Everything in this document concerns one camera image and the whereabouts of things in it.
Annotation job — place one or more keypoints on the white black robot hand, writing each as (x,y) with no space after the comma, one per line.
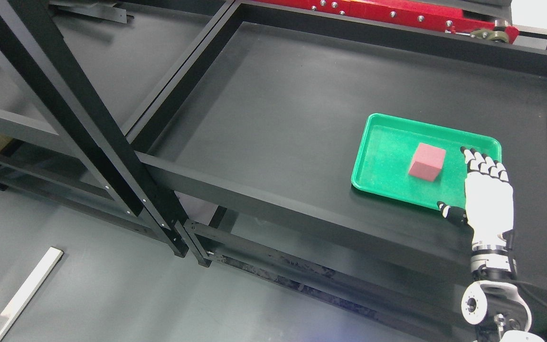
(489,201)

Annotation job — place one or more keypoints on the pink foam block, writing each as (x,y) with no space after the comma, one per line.
(427,162)

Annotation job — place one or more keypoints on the green plastic tray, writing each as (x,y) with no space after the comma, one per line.
(386,151)

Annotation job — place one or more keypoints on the black metal right shelf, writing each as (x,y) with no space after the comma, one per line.
(266,114)

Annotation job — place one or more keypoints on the black metal shelf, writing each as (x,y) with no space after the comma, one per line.
(34,53)
(266,114)

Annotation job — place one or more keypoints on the black metal left shelf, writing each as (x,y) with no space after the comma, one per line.
(34,53)

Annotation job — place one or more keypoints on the red metal beam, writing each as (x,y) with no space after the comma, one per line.
(415,14)

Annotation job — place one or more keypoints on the white height-adjustable table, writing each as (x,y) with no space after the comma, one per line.
(28,289)

